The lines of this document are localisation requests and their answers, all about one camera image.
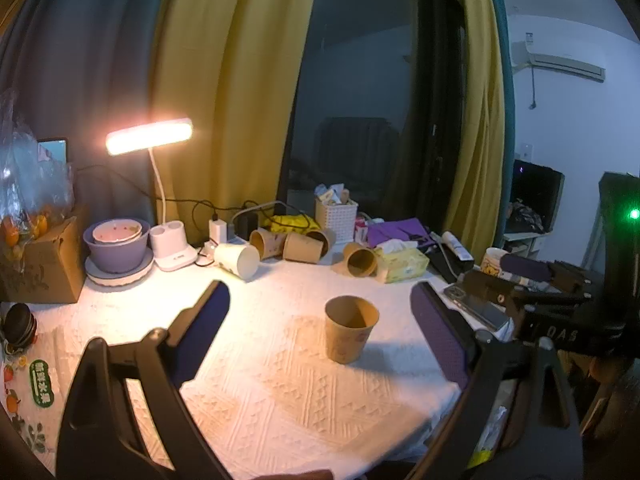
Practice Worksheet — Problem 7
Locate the black power adapter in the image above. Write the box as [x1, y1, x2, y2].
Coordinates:
[235, 210, 261, 239]

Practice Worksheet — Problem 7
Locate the yellow crumpled packet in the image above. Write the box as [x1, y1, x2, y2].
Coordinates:
[270, 214, 322, 234]

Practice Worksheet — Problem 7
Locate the white printed mug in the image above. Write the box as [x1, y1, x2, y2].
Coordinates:
[480, 247, 517, 281]

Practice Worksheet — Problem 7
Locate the white tube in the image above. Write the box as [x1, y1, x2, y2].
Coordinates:
[439, 231, 475, 262]

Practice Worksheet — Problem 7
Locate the teal curtain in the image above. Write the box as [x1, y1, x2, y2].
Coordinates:
[0, 0, 181, 226]

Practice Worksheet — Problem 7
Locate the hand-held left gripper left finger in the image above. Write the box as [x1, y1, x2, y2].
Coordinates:
[56, 280, 233, 480]

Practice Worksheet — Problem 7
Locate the white paper cup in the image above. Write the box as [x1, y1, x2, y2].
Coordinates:
[213, 242, 261, 281]

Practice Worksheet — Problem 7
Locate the black cable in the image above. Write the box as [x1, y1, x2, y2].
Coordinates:
[70, 164, 281, 221]

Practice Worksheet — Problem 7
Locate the black monitor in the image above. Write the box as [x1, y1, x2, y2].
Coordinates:
[512, 159, 566, 234]

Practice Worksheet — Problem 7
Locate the white plastic basket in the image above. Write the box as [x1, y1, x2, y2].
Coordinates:
[314, 197, 360, 245]

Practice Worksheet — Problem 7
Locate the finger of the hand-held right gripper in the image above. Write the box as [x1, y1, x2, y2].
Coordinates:
[500, 254, 604, 292]
[462, 270, 592, 317]

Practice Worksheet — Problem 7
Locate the black round case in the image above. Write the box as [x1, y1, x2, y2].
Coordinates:
[0, 303, 39, 349]

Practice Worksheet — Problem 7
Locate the pale purple plate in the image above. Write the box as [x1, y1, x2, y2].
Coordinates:
[84, 251, 155, 290]

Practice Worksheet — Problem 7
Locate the white dotted bowl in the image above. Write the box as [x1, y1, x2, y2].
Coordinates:
[92, 218, 144, 245]

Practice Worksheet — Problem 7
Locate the plastic bag of oranges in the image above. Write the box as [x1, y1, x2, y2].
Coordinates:
[0, 89, 77, 262]

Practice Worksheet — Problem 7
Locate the white air conditioner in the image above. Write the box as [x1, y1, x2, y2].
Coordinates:
[510, 40, 606, 84]

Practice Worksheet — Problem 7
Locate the white textured tablecloth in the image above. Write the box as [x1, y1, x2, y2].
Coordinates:
[2, 255, 493, 478]

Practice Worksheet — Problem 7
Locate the white desk lamp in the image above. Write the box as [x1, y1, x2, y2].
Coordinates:
[105, 118, 200, 273]

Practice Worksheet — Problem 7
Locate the purple bowl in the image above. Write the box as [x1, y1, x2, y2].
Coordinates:
[83, 218, 152, 275]

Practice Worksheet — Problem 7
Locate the yellow tissue pack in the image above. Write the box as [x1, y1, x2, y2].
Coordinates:
[374, 239, 430, 284]

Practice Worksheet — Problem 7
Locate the yellow curtain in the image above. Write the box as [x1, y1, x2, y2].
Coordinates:
[150, 0, 323, 238]
[442, 0, 507, 251]

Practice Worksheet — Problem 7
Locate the dark smartphone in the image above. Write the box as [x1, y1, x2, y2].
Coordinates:
[443, 283, 509, 332]

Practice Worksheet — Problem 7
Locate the cardboard box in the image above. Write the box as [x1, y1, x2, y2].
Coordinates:
[0, 206, 89, 305]

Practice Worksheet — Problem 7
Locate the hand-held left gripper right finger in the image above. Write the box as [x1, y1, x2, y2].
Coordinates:
[407, 281, 583, 480]

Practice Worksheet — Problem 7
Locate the purple cloth pouch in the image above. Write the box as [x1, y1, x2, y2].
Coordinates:
[366, 217, 432, 249]

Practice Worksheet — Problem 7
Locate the brown printed paper cup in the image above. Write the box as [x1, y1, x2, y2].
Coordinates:
[249, 227, 289, 261]
[324, 296, 380, 365]

